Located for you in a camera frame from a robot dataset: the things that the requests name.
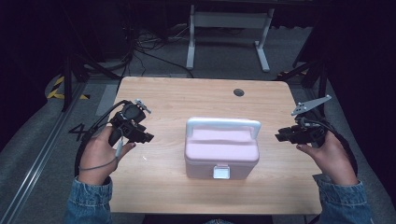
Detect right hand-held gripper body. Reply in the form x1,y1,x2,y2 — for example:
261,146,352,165
290,94,332,148

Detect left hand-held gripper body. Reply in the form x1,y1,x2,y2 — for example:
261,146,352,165
107,98,153,147

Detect pink storage box white handle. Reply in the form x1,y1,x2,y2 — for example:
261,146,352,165
183,116,262,181

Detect person's right hand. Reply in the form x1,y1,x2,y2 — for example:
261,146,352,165
295,130,360,187

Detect person's left hand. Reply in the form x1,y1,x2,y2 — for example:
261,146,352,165
77,125,137,187

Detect black metal stand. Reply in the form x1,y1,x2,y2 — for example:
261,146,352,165
276,46,332,117
59,0,123,113

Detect yellow black floor tape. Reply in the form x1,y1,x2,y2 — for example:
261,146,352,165
46,76,92,101

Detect grey thin cable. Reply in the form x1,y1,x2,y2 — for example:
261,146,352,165
78,136,125,172

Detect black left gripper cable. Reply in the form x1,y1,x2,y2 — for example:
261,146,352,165
74,99,132,177

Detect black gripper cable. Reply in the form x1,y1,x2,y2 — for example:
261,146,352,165
300,117,359,177
74,99,132,177

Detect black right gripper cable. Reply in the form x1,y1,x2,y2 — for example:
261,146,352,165
300,117,359,177

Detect tangled black floor cables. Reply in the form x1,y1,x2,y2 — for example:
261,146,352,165
122,22,194,79

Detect metal floor rail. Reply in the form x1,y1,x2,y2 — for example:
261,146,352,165
0,83,89,224

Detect white desk frame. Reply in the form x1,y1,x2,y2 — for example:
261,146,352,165
185,4,276,74

